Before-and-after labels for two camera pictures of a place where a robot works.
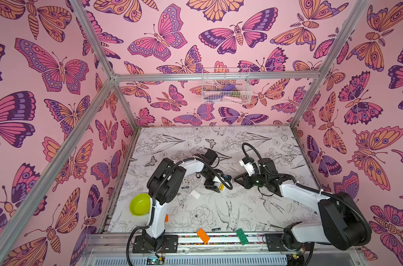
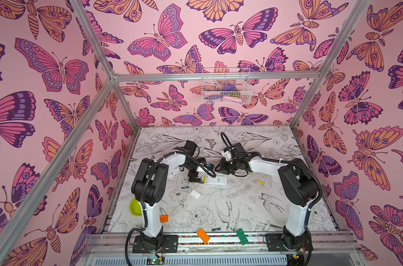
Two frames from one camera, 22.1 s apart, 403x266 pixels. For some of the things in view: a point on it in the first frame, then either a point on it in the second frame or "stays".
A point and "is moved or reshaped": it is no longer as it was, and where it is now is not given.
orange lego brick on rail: [205, 238] stays
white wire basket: [228, 85] stays
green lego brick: [242, 236] stays
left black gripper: [210, 186] to [192, 175]
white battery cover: [195, 194] stays
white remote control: [221, 187] is moved or reshaped
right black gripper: [249, 178] to [227, 165]
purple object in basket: [230, 87] stays
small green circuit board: [155, 260] stays
